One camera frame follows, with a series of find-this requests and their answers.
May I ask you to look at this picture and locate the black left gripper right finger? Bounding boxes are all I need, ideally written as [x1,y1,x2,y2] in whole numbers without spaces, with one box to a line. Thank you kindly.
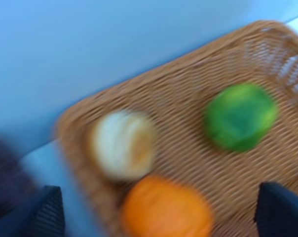
[254,182,298,237]

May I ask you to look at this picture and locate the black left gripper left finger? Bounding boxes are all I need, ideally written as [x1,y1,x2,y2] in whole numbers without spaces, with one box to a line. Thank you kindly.
[0,186,65,237]

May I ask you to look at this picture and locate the green lime fruit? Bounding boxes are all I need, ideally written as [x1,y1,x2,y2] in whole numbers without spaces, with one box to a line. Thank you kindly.
[205,83,278,152]

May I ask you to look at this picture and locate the red orange peach fruit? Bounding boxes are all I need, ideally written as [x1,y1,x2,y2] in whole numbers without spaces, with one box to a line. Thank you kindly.
[86,111,156,181]

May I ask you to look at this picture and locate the orange mandarin fruit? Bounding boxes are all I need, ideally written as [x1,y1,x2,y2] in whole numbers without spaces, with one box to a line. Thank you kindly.
[121,175,213,237]

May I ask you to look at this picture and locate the dark brown wicker basket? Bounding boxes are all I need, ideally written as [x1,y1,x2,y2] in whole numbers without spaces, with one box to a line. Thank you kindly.
[0,139,38,218]

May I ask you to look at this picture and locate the tan wicker basket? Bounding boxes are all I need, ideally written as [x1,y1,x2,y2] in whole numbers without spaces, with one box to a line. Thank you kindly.
[56,21,298,237]

